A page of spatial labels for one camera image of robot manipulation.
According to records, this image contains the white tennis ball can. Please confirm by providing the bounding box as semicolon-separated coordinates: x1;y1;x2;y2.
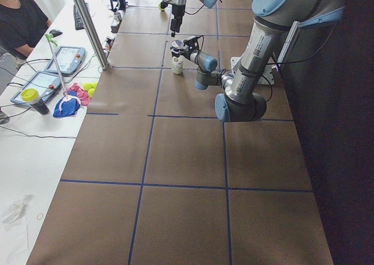
170;40;184;74

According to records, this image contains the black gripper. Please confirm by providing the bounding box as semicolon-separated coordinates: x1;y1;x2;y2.
170;4;184;37
171;39;199;61

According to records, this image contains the dark bottle yellow lid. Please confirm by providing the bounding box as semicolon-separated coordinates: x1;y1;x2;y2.
21;88;50;115

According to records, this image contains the black keyboard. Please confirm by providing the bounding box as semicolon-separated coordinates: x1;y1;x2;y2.
73;4;84;30

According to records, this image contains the silver metal knob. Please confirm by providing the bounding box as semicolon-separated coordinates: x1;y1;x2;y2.
113;11;122;22

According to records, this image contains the blue teach pendant near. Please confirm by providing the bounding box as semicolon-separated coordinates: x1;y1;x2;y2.
11;71;61;107

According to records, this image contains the seated person black shirt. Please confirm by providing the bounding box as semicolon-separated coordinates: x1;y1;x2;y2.
1;0;52;60

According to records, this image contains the blue teach pendant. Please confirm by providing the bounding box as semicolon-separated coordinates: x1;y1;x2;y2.
11;71;61;107
55;46;86;77

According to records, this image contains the green handled grabber stick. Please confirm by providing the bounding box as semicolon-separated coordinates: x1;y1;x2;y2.
45;34;69;102

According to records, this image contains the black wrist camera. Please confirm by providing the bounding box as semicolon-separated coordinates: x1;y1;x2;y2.
183;35;204;53
158;0;173;11

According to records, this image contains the aluminium frame post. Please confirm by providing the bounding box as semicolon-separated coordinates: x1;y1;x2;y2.
73;0;109;71

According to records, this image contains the pink and blue toy pile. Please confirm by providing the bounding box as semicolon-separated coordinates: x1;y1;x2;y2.
53;83;91;118

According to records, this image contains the yellow ball among toys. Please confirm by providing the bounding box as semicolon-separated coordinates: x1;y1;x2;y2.
83;82;98;98

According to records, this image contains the blue teach pendant far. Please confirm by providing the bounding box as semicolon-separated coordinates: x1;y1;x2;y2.
55;46;86;77

